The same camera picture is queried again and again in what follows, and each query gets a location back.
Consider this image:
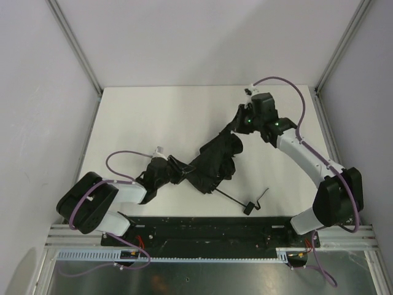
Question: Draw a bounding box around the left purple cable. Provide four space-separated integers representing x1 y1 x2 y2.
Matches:
106 150 154 182

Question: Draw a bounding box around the right aluminium frame post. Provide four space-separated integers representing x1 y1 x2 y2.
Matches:
314 0 375 94

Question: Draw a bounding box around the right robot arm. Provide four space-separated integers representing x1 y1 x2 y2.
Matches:
231 88 364 235

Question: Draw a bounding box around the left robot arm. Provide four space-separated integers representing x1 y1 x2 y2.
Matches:
56 155 195 237

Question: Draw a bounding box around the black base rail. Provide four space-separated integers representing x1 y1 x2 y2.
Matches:
120 216 320 248

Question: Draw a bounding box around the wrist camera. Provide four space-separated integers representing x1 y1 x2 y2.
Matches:
152 146 168 160
244 84 259 104

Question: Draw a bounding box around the aluminium frame post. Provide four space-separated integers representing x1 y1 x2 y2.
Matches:
314 0 375 94
45 0 103 98

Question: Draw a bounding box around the black folding umbrella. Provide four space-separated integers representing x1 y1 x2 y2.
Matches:
186 124 261 216

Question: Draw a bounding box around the purple cable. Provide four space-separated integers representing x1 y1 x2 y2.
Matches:
254 76 307 130
106 150 154 182

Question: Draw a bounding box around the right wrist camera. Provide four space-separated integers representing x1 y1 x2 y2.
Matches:
244 84 259 104

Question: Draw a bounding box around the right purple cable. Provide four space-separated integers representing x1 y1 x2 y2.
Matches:
254 76 307 130

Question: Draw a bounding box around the left aluminium frame post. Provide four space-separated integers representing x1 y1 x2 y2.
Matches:
45 0 103 98

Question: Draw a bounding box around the slotted cable duct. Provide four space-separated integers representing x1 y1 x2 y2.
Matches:
56 248 291 264

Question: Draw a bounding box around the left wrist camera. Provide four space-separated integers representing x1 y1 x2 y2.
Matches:
152 146 168 160

